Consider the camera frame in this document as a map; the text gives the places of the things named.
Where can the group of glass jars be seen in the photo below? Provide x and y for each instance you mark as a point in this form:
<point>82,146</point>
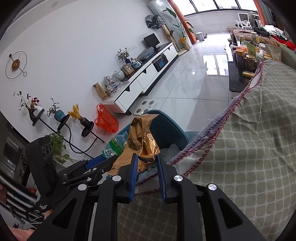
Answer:
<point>251,61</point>

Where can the red plastic bag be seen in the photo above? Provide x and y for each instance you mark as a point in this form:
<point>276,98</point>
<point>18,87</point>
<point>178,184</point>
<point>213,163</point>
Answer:
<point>106,120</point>

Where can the white ceramic jar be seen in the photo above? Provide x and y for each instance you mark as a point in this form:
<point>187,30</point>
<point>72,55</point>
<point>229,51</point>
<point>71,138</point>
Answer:
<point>118,74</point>

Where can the white board with round holes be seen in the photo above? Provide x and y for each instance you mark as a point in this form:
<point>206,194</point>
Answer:
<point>148,106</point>

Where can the yellow wheat in dark vase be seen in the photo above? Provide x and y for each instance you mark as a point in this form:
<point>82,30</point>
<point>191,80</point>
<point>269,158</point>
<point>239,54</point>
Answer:
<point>76,113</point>

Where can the black clothing pile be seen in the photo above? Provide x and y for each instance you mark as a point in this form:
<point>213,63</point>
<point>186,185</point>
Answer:
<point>261,31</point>

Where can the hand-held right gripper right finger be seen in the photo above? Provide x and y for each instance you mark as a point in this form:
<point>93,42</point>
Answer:
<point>161,180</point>

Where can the brown paper box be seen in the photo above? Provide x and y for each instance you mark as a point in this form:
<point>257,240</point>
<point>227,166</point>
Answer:
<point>100,90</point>

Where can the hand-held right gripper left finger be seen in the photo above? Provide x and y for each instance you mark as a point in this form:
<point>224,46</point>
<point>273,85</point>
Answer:
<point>133,180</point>

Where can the dark shelving unit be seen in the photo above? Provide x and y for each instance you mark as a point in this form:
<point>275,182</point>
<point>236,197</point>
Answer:
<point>11,150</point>

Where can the clear plastic box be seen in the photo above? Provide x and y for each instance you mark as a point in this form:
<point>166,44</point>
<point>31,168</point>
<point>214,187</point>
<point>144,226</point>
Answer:
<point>112,84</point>

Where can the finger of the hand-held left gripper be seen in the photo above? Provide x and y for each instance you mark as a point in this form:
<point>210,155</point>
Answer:
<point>92,176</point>
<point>99,160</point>

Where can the red clothing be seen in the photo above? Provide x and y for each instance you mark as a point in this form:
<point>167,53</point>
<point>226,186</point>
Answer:
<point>289,44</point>

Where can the green brown sofa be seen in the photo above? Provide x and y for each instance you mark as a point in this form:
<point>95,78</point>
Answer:
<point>286,54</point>

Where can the white office chair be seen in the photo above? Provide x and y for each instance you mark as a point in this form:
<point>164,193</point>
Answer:
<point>244,17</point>

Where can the white standing air conditioner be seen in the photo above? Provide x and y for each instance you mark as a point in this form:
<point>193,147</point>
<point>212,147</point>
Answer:
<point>159,7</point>

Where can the tall leafy plant yellow pot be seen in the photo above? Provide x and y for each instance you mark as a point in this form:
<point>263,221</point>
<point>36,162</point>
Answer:
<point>184,42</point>

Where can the blue patterned hanging garment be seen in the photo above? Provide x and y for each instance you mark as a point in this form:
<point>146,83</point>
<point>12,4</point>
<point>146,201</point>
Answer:
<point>153,22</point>

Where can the beige carved floor stand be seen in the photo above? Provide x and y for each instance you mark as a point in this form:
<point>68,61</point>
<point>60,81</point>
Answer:
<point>170,37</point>

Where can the orange grey curtain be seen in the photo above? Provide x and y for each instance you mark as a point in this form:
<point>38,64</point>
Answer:
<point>260,14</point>
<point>193,38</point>

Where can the black framed window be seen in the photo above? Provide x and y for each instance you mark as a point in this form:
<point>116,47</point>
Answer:
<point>208,4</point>

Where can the blue white ceramic bowl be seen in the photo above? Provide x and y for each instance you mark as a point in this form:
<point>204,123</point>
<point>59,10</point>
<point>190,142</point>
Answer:
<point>136,64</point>

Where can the green trailing potted plant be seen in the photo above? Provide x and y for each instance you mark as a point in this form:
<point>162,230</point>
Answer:
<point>57,143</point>

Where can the black curved display stand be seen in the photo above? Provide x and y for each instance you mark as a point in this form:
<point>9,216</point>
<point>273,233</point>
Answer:
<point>87,129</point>

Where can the person's left forearm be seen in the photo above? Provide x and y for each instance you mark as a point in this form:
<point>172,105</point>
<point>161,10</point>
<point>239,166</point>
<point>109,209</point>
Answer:
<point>20,235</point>

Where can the blue vase with twig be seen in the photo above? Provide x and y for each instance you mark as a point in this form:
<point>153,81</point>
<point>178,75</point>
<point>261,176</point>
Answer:
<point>59,115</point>

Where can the gold framed box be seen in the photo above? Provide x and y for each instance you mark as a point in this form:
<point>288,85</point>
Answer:
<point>127,69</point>

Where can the red leaf branch arrangement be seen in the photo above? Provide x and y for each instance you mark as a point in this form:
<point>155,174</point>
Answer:
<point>34,101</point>

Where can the bonsai branch in vase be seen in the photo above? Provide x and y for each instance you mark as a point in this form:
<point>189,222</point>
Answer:
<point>127,61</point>

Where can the blue denim bundle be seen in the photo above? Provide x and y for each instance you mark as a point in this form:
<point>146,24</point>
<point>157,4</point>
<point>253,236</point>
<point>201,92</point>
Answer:
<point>145,53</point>

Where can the gold foil wrapper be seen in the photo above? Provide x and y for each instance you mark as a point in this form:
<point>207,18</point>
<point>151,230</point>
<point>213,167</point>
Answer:
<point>138,139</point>

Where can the blue trash bin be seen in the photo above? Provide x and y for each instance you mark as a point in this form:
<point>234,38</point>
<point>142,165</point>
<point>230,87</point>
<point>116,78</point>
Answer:
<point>166,129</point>

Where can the white black TV cabinet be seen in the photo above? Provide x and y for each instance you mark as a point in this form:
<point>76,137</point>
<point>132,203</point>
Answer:
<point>138,81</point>

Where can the small white pedal bin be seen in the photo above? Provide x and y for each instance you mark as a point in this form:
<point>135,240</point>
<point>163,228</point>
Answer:
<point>200,37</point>

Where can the black monitor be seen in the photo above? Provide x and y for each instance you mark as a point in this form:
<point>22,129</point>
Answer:
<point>151,39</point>

